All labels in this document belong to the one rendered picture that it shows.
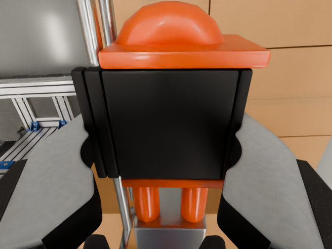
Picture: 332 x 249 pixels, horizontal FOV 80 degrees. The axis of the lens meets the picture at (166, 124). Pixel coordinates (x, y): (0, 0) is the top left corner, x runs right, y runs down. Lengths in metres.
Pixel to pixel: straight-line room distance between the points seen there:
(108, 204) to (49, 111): 1.07
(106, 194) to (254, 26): 0.70
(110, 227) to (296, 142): 0.91
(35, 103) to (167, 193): 1.32
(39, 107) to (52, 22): 0.51
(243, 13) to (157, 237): 0.73
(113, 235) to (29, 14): 1.33
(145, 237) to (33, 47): 1.47
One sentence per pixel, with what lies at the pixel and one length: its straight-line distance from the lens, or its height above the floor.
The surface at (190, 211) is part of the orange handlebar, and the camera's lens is 0.18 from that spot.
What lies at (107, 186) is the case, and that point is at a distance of 0.49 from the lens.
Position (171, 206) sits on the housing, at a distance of 0.20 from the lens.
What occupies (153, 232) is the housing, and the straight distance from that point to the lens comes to 0.19.
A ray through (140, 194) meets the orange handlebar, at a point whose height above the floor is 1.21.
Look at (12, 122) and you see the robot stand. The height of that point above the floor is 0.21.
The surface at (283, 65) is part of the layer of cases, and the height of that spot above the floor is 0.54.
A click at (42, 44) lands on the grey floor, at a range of 1.54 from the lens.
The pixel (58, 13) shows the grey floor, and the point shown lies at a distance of 1.46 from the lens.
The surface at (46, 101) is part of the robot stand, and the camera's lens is 1.42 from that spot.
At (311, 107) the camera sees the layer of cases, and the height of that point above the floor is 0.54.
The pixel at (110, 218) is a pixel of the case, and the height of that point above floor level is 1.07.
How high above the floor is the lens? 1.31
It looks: 58 degrees down
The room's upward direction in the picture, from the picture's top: 179 degrees counter-clockwise
